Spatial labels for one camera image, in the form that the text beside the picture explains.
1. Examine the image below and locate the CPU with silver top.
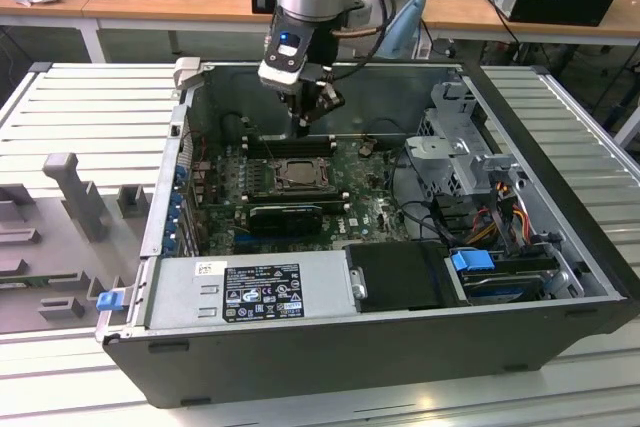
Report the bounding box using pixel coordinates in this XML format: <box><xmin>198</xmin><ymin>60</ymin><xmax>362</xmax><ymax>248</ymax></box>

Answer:
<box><xmin>283</xmin><ymin>161</ymin><xmax>324</xmax><ymax>184</ymax></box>

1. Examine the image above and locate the metal socket cover frame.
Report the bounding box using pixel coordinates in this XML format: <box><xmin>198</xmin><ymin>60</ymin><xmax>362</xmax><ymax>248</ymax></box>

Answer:
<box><xmin>271</xmin><ymin>158</ymin><xmax>335</xmax><ymax>194</ymax></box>

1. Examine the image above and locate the RAM slot with white latches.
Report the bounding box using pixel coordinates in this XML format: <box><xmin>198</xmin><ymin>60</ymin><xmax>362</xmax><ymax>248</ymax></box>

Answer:
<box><xmin>243</xmin><ymin>145</ymin><xmax>336</xmax><ymax>153</ymax></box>
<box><xmin>243</xmin><ymin>134</ymin><xmax>335</xmax><ymax>142</ymax></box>

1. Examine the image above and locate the CPU socket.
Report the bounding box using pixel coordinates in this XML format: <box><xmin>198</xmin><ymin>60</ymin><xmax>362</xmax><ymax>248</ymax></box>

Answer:
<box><xmin>268</xmin><ymin>156</ymin><xmax>337</xmax><ymax>196</ymax></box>

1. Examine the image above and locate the pale blue teach pendant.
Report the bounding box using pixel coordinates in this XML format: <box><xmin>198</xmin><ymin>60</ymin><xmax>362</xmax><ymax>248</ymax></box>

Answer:
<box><xmin>374</xmin><ymin>0</ymin><xmax>432</xmax><ymax>62</ymax></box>

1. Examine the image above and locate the silver perforated drive cage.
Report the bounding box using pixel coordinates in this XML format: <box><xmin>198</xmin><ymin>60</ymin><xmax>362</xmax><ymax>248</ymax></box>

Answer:
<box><xmin>403</xmin><ymin>77</ymin><xmax>524</xmax><ymax>198</ymax></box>

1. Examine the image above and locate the green motherboard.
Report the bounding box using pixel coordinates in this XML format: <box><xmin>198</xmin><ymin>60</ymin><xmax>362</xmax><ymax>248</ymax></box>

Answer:
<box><xmin>197</xmin><ymin>132</ymin><xmax>419</xmax><ymax>259</ymax></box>

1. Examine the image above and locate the black graphics card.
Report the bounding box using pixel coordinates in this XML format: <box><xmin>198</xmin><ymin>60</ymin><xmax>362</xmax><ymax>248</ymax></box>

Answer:
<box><xmin>246</xmin><ymin>203</ymin><xmax>325</xmax><ymax>239</ymax></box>

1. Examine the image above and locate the black plastic shroud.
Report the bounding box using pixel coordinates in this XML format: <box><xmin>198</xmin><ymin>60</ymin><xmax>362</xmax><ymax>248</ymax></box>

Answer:
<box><xmin>343</xmin><ymin>240</ymin><xmax>454</xmax><ymax>314</ymax></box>

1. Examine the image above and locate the hard disk in blue carrier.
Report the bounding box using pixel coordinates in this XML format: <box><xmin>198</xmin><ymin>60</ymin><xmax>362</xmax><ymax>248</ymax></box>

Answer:
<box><xmin>447</xmin><ymin>248</ymin><xmax>549</xmax><ymax>306</ymax></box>

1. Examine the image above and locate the silver power supply unit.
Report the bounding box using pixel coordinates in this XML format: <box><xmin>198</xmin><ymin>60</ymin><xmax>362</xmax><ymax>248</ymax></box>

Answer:
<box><xmin>127</xmin><ymin>252</ymin><xmax>369</xmax><ymax>343</ymax></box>

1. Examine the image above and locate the black and silver PC case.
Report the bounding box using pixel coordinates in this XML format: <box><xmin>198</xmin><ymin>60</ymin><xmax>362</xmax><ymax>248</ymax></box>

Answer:
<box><xmin>94</xmin><ymin>57</ymin><xmax>637</xmax><ymax>409</ymax></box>

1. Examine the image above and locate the blue plastic latch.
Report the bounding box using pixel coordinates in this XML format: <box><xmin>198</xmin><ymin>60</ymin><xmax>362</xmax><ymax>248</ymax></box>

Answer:
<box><xmin>96</xmin><ymin>290</ymin><xmax>125</xmax><ymax>314</ymax></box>

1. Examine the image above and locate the grey parts rack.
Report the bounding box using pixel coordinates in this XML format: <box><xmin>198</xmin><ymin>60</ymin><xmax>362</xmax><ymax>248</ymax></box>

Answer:
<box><xmin>0</xmin><ymin>150</ymin><xmax>157</xmax><ymax>337</ymax></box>

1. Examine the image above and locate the green RAM stick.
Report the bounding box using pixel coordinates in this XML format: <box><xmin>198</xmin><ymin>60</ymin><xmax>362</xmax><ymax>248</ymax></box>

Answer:
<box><xmin>0</xmin><ymin>274</ymin><xmax>32</xmax><ymax>292</ymax></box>

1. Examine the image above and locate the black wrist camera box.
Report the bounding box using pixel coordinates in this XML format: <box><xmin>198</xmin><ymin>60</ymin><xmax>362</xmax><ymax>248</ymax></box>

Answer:
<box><xmin>257</xmin><ymin>21</ymin><xmax>317</xmax><ymax>87</ymax></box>

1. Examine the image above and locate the looped dark internal cable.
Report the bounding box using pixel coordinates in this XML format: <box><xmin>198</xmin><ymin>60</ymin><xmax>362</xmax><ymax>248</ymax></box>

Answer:
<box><xmin>390</xmin><ymin>146</ymin><xmax>444</xmax><ymax>249</ymax></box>

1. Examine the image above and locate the coloured power wire bundle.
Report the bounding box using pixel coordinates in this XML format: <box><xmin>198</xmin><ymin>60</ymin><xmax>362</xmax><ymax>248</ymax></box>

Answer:
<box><xmin>469</xmin><ymin>181</ymin><xmax>534</xmax><ymax>249</ymax></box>

